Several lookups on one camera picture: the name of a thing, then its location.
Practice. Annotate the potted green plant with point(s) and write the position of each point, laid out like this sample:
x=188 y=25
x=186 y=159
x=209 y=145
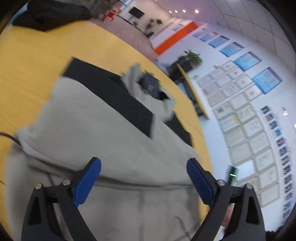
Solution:
x=189 y=60

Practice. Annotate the long yellow side table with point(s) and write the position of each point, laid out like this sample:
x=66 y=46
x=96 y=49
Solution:
x=197 y=99

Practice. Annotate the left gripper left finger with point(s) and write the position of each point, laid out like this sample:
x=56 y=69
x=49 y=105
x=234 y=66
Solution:
x=40 y=221

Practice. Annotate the beige and black jacket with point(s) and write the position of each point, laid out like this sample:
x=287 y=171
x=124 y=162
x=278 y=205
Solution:
x=143 y=191

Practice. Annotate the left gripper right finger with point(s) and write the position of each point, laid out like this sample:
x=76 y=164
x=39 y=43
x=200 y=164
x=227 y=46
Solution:
x=246 y=222

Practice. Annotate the black folded garment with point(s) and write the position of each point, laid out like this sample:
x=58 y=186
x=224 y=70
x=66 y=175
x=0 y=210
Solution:
x=48 y=15

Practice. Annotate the wall television screen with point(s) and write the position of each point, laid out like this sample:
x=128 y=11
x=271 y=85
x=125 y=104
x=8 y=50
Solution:
x=136 y=13

